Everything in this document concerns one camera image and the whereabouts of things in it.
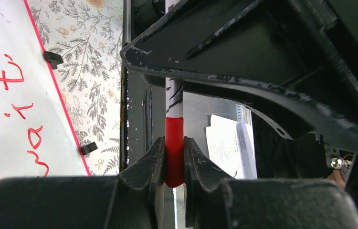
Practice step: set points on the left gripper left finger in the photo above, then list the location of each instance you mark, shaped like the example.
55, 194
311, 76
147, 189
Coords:
132, 199

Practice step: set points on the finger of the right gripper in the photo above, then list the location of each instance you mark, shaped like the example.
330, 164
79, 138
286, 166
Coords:
294, 63

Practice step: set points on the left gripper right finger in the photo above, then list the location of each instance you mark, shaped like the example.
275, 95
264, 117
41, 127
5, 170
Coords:
216, 200

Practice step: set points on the red marker cap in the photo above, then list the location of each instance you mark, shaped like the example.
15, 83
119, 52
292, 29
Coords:
174, 140

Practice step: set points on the red whiteboard marker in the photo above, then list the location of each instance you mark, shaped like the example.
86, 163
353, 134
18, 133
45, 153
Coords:
174, 98

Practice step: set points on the pink framed whiteboard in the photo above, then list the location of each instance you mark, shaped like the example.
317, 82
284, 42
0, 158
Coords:
36, 134

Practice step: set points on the person's hand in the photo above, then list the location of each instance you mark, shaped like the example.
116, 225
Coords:
336, 176

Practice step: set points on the white printed paper sheets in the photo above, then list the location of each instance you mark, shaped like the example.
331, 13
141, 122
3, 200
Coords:
231, 147

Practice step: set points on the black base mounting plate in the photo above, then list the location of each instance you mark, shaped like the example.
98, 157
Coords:
136, 95

